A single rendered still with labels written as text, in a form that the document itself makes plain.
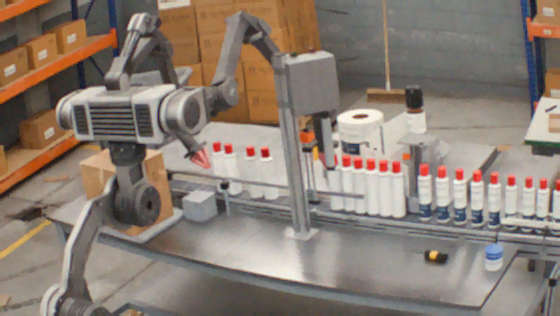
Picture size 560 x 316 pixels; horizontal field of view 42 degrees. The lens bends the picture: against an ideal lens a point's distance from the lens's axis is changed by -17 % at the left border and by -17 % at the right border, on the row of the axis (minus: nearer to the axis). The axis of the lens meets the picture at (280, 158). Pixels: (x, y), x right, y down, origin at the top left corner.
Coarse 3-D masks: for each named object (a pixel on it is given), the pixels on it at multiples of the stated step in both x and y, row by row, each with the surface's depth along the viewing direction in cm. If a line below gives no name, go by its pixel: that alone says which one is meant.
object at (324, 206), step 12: (180, 180) 362; (216, 192) 344; (228, 192) 342; (276, 204) 326; (288, 204) 324; (324, 204) 319; (360, 216) 305; (372, 216) 303; (408, 216) 298; (468, 228) 279; (480, 228) 277
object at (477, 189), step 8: (480, 176) 274; (472, 184) 275; (480, 184) 274; (472, 192) 276; (480, 192) 274; (472, 200) 277; (480, 200) 275; (472, 208) 278; (480, 208) 276; (472, 216) 279; (480, 216) 277; (472, 224) 280; (480, 224) 279
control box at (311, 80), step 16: (288, 64) 282; (304, 64) 283; (320, 64) 285; (288, 80) 285; (304, 80) 285; (320, 80) 287; (336, 80) 289; (304, 96) 287; (320, 96) 289; (336, 96) 291; (304, 112) 288
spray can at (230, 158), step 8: (224, 144) 334; (232, 144) 334; (232, 152) 334; (224, 160) 335; (232, 160) 334; (232, 168) 335; (232, 176) 336; (232, 184) 337; (240, 184) 339; (232, 192) 338; (240, 192) 339
